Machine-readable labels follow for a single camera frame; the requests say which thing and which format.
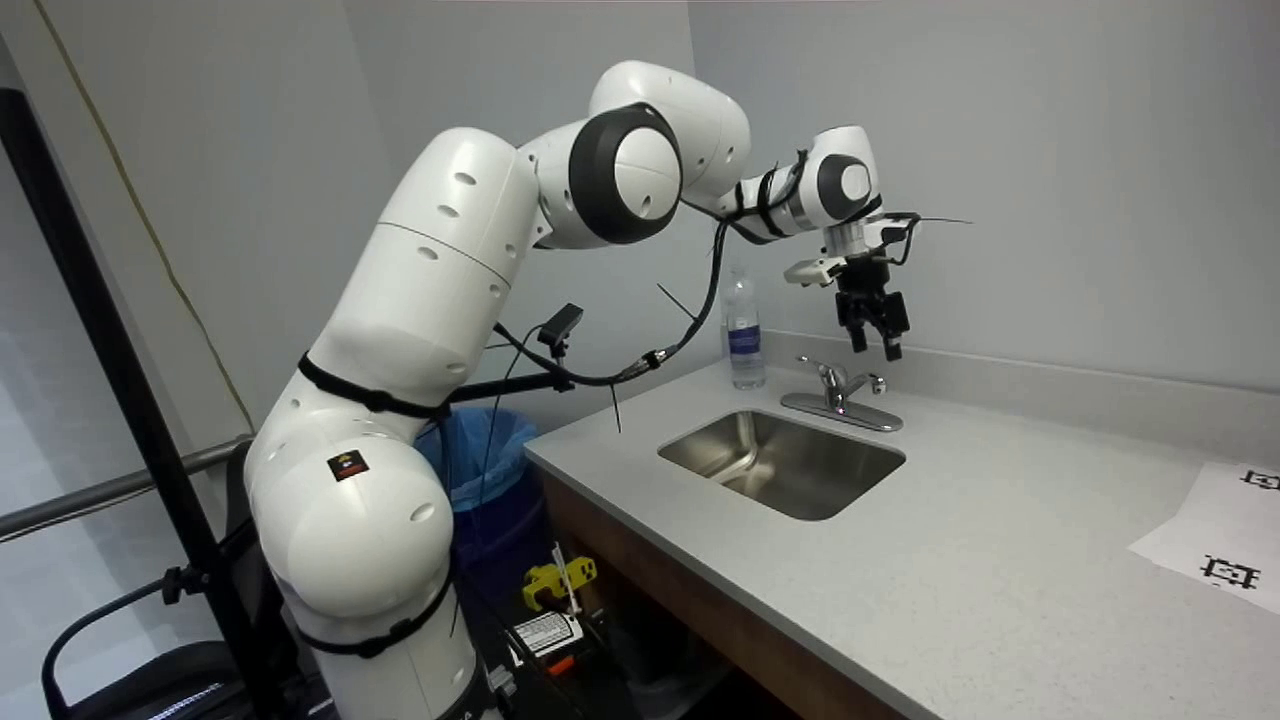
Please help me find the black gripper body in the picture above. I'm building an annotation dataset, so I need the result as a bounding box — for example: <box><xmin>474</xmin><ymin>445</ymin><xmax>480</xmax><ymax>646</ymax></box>
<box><xmin>833</xmin><ymin>254</ymin><xmax>918</xmax><ymax>332</ymax></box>

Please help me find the chrome sink faucet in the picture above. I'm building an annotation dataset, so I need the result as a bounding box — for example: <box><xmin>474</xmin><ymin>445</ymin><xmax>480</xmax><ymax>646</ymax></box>
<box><xmin>776</xmin><ymin>354</ymin><xmax>909</xmax><ymax>437</ymax></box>

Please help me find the clear plastic water bottle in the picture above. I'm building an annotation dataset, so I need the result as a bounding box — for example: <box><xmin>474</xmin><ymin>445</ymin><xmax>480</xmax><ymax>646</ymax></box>
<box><xmin>722</xmin><ymin>271</ymin><xmax>771</xmax><ymax>393</ymax></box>

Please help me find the stainless steel sink basin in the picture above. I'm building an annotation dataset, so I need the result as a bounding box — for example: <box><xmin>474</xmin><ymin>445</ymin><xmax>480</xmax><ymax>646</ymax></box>
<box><xmin>656</xmin><ymin>409</ymin><xmax>914</xmax><ymax>524</ymax></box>

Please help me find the brown wooden counter cabinet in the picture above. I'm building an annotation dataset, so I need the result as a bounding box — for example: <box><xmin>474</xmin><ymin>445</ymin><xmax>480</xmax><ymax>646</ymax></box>
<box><xmin>535</xmin><ymin>463</ymin><xmax>914</xmax><ymax>720</ymax></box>

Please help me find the white paper with printed markers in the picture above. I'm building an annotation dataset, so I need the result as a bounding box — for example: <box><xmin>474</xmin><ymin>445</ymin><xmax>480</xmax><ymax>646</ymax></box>
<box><xmin>1127</xmin><ymin>455</ymin><xmax>1280</xmax><ymax>615</ymax></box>

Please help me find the yellow plastic object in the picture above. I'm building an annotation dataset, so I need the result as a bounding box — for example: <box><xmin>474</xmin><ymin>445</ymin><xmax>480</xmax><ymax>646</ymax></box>
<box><xmin>518</xmin><ymin>554</ymin><xmax>600</xmax><ymax>615</ymax></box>

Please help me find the blue trash bin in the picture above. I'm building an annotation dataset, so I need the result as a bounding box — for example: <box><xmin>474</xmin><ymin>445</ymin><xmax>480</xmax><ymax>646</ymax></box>
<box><xmin>413</xmin><ymin>404</ymin><xmax>551</xmax><ymax>615</ymax></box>

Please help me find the white box with red part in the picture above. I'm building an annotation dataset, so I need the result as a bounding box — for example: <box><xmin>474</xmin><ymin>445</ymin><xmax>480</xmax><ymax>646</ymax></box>
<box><xmin>504</xmin><ymin>607</ymin><xmax>588</xmax><ymax>675</ymax></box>

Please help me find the black stand pole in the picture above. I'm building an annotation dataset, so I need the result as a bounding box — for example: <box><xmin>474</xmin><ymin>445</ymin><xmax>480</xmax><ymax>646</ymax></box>
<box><xmin>0</xmin><ymin>83</ymin><xmax>294</xmax><ymax>720</ymax></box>

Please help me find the black chair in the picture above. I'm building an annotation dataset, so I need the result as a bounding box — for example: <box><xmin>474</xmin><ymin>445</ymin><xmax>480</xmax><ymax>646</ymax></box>
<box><xmin>37</xmin><ymin>564</ymin><xmax>262</xmax><ymax>720</ymax></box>

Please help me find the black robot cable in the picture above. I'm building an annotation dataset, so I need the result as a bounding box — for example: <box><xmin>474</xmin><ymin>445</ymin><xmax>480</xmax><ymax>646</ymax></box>
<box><xmin>494</xmin><ymin>211</ymin><xmax>736</xmax><ymax>393</ymax></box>

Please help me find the black camera on stand arm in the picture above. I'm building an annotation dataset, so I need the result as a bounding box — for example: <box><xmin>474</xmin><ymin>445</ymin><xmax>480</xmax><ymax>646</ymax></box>
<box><xmin>446</xmin><ymin>301</ymin><xmax>588</xmax><ymax>409</ymax></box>

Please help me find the thin yellow wall cable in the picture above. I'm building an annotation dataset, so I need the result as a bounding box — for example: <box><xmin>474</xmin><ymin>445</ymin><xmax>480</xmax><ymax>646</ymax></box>
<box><xmin>37</xmin><ymin>0</ymin><xmax>262</xmax><ymax>432</ymax></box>

